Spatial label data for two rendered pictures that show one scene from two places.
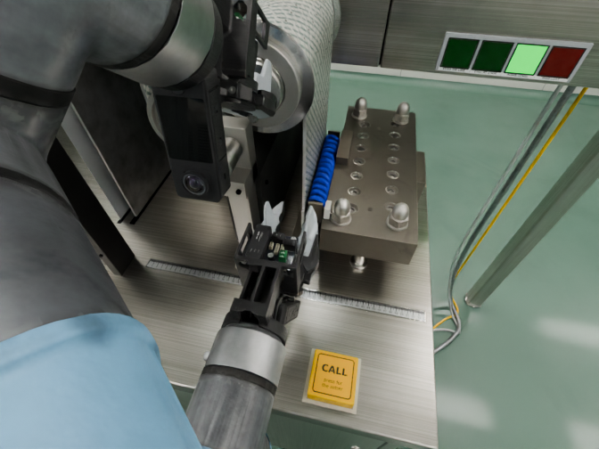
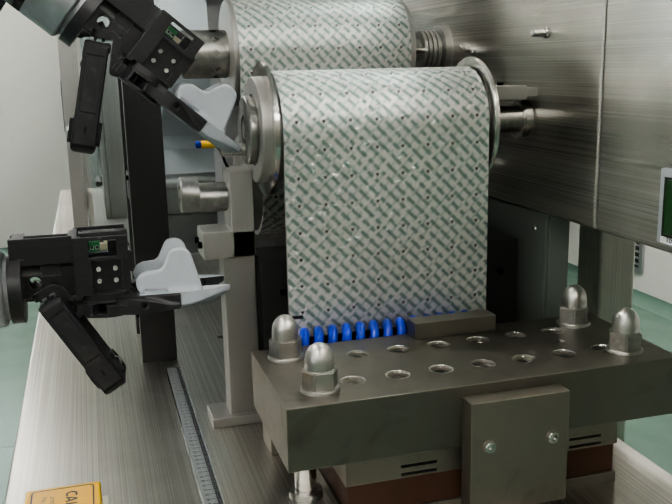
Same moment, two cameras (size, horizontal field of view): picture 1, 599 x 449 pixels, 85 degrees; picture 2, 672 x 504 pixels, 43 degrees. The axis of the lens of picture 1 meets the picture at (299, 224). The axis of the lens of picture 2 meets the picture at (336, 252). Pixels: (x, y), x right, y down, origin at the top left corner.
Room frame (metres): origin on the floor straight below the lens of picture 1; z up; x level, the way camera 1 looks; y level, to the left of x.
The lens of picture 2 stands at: (0.04, -0.81, 1.32)
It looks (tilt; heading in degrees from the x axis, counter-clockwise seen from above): 13 degrees down; 62
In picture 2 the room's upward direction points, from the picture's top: 1 degrees counter-clockwise
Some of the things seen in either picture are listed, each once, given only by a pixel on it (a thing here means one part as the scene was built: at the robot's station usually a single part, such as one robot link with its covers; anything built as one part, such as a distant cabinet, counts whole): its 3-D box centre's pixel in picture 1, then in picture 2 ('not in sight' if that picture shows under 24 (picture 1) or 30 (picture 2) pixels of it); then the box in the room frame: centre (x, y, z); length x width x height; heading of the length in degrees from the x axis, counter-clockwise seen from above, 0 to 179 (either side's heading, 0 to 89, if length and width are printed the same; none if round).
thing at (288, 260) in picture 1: (267, 284); (73, 275); (0.19, 0.04, 1.12); 0.12 x 0.08 x 0.09; 168
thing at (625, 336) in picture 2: (402, 111); (625, 328); (0.68, -0.23, 1.05); 0.04 x 0.04 x 0.04
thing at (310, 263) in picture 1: (300, 260); (137, 300); (0.25, 0.00, 1.09); 0.09 x 0.05 x 0.02; 159
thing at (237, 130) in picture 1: (242, 208); (227, 297); (0.38, 0.10, 1.05); 0.06 x 0.05 x 0.31; 168
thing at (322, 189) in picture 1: (325, 167); (390, 333); (0.51, -0.05, 1.03); 0.21 x 0.04 x 0.03; 168
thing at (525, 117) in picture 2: not in sight; (499, 119); (0.70, -0.01, 1.25); 0.07 x 0.04 x 0.04; 168
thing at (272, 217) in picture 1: (269, 217); (177, 265); (0.30, 0.04, 1.11); 0.09 x 0.03 x 0.06; 177
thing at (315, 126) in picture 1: (316, 128); (390, 256); (0.52, -0.03, 1.11); 0.23 x 0.01 x 0.18; 168
